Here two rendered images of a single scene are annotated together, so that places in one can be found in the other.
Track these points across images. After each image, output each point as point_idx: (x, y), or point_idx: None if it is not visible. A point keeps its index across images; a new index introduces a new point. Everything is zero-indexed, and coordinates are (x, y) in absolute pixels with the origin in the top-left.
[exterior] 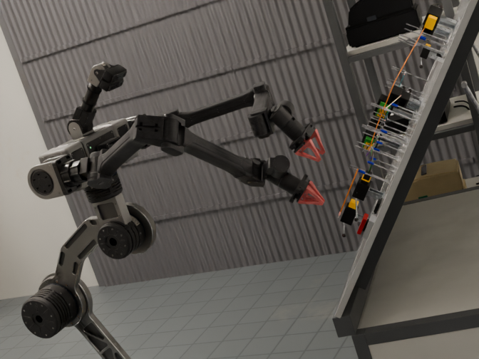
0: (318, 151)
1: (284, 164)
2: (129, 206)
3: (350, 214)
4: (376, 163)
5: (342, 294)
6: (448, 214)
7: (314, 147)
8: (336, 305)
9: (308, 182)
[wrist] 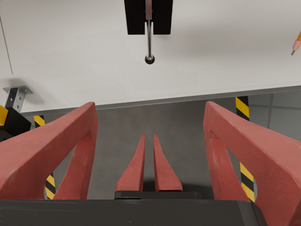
0: (92, 145)
1: None
2: None
3: (17, 122)
4: None
5: (267, 87)
6: None
7: (260, 133)
8: (298, 90)
9: (141, 193)
